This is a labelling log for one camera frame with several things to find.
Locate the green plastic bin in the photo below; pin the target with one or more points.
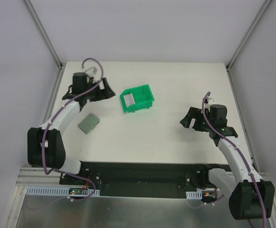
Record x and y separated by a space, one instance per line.
143 98

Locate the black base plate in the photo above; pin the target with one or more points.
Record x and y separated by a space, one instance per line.
145 180

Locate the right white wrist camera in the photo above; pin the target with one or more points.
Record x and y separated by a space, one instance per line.
209 101

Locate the sage green card holder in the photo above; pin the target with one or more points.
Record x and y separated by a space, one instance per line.
88 123

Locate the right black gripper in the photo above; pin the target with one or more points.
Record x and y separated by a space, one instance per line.
197 121

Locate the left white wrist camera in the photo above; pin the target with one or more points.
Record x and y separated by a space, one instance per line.
91 72

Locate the left aluminium frame post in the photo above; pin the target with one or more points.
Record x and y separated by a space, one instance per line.
42 32

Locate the right white cable duct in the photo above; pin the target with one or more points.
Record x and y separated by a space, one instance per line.
194 195

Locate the aluminium frame post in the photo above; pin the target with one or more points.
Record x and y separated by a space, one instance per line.
42 32
248 34

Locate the aluminium front rail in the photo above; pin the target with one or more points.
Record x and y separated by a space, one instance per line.
29 176

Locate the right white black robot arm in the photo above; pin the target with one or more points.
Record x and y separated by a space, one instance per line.
249 195

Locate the white cable duct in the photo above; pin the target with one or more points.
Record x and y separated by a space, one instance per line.
194 195
61 191

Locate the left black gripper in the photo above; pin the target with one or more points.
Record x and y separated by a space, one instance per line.
101 90

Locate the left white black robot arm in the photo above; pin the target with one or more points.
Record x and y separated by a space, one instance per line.
45 144

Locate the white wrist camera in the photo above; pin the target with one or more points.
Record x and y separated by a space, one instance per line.
209 101
91 72

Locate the left white cable duct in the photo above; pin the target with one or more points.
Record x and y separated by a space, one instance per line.
61 191

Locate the right aluminium frame post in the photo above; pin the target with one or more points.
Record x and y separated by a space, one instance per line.
248 34

